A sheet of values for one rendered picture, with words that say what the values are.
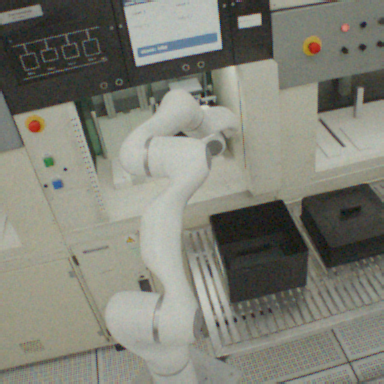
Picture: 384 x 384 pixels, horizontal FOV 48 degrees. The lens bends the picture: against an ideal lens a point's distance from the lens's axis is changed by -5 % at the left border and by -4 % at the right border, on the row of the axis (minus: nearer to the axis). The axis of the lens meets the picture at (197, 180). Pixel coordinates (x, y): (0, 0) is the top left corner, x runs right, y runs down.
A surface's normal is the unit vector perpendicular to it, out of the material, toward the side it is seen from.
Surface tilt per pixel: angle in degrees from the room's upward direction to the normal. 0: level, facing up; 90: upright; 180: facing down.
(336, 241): 0
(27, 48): 90
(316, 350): 0
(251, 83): 90
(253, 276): 90
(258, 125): 90
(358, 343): 0
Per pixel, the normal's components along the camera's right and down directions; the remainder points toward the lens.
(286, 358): -0.13, -0.79
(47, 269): 0.21, 0.58
